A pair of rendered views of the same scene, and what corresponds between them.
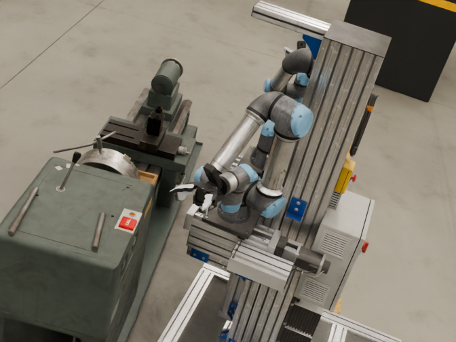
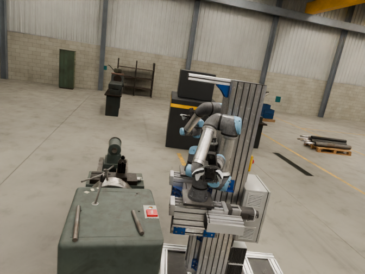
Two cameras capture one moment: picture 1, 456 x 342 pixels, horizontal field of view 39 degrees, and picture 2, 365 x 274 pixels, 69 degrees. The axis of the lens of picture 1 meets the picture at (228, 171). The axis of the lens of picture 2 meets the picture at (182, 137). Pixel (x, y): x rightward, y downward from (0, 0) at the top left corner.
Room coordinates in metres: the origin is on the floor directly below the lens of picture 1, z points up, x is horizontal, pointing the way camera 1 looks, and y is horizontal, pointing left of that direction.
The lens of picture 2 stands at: (0.62, 0.59, 2.09)
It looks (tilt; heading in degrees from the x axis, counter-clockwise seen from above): 15 degrees down; 344
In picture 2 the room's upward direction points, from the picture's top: 9 degrees clockwise
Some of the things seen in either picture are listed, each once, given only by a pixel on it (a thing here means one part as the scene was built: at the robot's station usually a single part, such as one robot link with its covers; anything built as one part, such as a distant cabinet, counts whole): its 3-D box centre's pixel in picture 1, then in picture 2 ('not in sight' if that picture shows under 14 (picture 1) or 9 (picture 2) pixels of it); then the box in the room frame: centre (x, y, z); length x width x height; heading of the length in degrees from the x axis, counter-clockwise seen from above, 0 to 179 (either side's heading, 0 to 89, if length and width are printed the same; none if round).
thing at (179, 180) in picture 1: (174, 176); not in sight; (3.06, 0.29, 0.73); 0.27 x 0.12 x 0.27; 179
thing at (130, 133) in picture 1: (141, 139); (114, 178); (3.03, 0.52, 0.95); 0.43 x 0.18 x 0.04; 89
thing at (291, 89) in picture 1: (295, 91); (195, 131); (3.06, -0.23, 1.46); 0.11 x 0.08 x 0.11; 100
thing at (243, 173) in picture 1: (238, 177); (218, 162); (2.00, -0.04, 1.56); 0.11 x 0.08 x 0.09; 148
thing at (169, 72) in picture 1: (164, 87); (114, 152); (3.58, 0.52, 1.01); 0.30 x 0.20 x 0.29; 179
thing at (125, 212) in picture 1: (127, 225); (150, 215); (1.95, 0.33, 1.23); 0.13 x 0.08 x 0.06; 179
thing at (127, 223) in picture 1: (127, 224); (151, 213); (1.93, 0.33, 1.26); 0.06 x 0.06 x 0.02; 89
